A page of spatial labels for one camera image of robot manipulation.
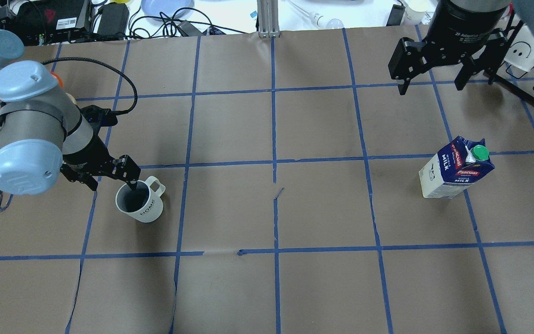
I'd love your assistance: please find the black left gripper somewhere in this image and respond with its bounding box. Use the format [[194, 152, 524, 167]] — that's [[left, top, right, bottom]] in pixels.
[[61, 139, 141, 192]]

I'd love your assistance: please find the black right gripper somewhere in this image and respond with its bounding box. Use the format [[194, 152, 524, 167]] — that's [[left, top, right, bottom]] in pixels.
[[388, 28, 509, 96]]

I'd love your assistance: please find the white mug grey inside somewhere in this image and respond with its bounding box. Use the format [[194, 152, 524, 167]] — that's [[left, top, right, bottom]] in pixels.
[[115, 176, 166, 224]]

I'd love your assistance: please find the blue white milk carton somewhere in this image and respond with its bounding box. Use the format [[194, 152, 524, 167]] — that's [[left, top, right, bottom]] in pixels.
[[418, 135, 495, 199]]

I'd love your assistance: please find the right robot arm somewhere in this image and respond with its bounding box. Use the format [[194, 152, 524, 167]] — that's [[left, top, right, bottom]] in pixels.
[[388, 0, 534, 95]]

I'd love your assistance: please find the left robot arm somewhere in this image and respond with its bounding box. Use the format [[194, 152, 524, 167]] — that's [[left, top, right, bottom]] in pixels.
[[0, 60, 140, 195]]

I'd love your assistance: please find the white paper cup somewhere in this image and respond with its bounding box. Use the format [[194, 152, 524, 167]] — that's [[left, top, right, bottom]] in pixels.
[[401, 0, 431, 25]]

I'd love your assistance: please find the orange cup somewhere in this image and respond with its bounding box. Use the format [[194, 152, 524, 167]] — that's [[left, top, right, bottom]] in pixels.
[[51, 72, 64, 88]]

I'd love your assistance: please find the white light bulb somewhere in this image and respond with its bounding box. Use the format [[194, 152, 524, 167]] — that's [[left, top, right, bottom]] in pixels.
[[309, 12, 344, 29]]

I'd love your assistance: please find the black power adapter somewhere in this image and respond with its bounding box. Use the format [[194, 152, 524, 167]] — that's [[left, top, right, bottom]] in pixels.
[[96, 2, 129, 41]]

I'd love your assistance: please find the light blue plate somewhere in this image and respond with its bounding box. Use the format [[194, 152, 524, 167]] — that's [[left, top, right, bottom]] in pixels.
[[140, 0, 195, 21]]

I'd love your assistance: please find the black wire mug rack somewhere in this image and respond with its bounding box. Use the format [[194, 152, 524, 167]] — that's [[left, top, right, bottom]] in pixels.
[[493, 15, 534, 106]]

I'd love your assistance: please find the aluminium frame post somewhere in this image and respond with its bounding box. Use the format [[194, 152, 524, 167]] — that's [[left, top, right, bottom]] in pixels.
[[256, 0, 280, 38]]

